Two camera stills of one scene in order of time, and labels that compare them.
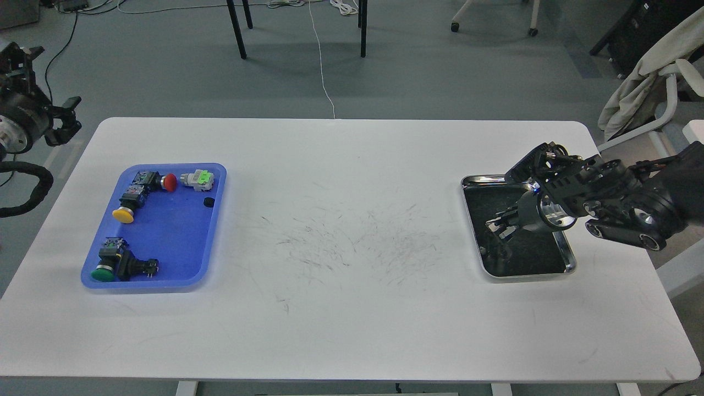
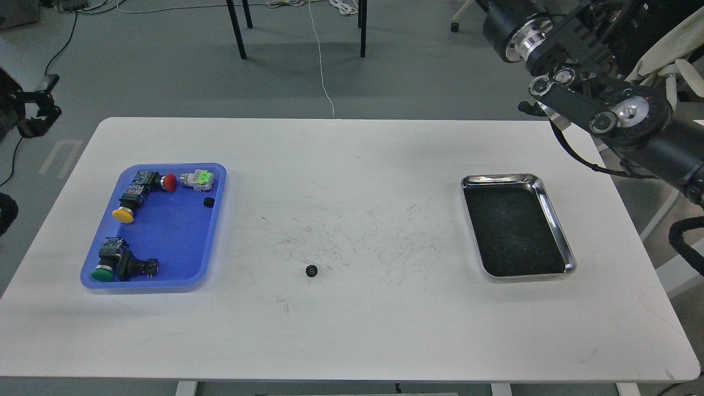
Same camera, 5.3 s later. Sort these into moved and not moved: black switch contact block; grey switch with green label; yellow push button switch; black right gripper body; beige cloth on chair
Moved: black right gripper body
Not moved: black switch contact block; beige cloth on chair; grey switch with green label; yellow push button switch
